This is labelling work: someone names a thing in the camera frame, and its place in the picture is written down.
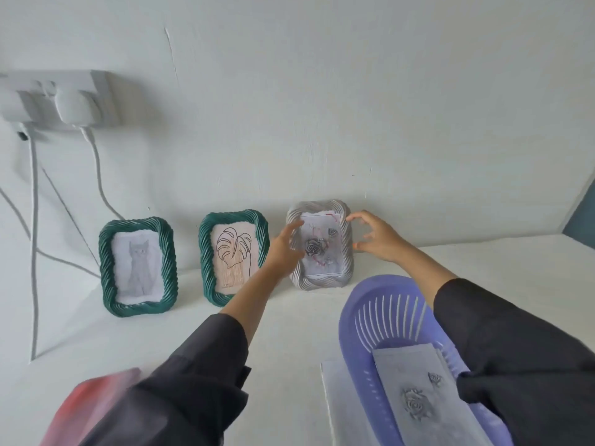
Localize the white wall socket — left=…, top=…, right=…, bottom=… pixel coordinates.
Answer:
left=0, top=70, right=120, bottom=131

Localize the pink purple cloth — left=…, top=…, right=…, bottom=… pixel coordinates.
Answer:
left=39, top=367, right=143, bottom=446

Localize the thin white cable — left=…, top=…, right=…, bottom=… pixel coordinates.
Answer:
left=0, top=185, right=101, bottom=279

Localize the white rounded charger adapter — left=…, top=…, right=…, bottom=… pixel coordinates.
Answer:
left=55, top=87, right=103, bottom=128

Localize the person's right hand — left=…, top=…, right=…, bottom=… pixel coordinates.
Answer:
left=345, top=209, right=419, bottom=263

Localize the grey frame with rose drawing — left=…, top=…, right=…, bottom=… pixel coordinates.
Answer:
left=286, top=199, right=354, bottom=292

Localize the dark teal door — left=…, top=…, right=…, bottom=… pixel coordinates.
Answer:
left=565, top=173, right=595, bottom=250

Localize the person's right forearm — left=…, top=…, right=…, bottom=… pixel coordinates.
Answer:
left=395, top=245, right=595, bottom=446

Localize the person's left hand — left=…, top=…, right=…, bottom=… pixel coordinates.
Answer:
left=262, top=220, right=306, bottom=277

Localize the curved white charging cable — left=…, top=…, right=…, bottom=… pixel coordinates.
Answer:
left=79, top=126, right=125, bottom=221

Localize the purple plastic basket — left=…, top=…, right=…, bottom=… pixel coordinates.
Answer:
left=338, top=274, right=517, bottom=446

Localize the white rectangular charger adapter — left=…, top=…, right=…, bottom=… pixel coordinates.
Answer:
left=0, top=90, right=36, bottom=124

